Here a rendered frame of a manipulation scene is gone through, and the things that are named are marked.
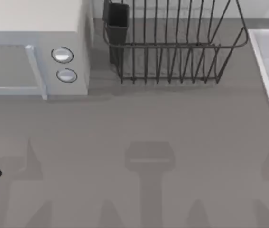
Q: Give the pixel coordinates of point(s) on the silver microwave knob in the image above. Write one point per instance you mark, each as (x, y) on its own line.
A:
(62, 55)
(66, 75)

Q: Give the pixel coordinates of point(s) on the black cutlery holder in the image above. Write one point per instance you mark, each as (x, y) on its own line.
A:
(116, 21)

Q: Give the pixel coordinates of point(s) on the pale microwave oven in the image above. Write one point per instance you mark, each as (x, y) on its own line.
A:
(82, 16)

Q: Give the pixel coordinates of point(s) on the microwave oven door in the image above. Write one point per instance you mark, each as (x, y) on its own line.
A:
(6, 69)

